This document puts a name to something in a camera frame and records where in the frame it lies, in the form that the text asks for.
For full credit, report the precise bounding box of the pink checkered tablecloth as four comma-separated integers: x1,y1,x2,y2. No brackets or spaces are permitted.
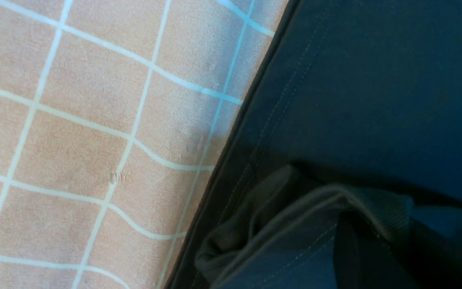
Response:
0,0,287,289

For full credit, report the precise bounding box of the dark gray long-sleeved shirt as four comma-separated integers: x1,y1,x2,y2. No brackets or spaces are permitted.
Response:
165,0,462,289

